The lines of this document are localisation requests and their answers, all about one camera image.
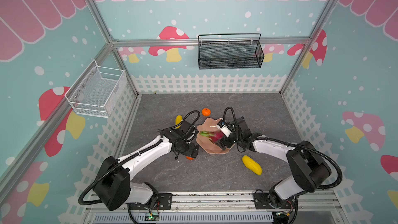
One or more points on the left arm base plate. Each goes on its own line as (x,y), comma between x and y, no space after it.
(156,202)

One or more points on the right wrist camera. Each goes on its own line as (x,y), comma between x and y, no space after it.
(222,126)

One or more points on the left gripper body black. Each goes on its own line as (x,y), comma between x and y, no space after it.
(187,149)

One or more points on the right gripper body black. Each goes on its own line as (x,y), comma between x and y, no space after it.
(222,140)

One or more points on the aluminium front rail frame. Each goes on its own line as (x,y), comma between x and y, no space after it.
(224,207)

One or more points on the white wire wall basket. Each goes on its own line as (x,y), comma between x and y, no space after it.
(97,91)

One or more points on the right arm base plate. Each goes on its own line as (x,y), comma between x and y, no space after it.
(265,200)

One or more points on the small orange tangerine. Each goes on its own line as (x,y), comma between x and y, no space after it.
(206,112)

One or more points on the black mesh wall basket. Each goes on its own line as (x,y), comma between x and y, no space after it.
(230,51)

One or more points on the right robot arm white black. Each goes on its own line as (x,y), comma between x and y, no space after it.
(310,169)

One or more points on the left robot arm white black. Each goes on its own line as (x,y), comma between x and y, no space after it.
(113,185)

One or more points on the pink wavy fruit bowl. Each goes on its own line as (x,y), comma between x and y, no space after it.
(210,147)

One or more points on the pink dragon fruit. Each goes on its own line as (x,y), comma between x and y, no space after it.
(212,136)

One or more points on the yellow fake fruit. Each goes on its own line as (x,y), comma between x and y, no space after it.
(252,165)
(178,120)

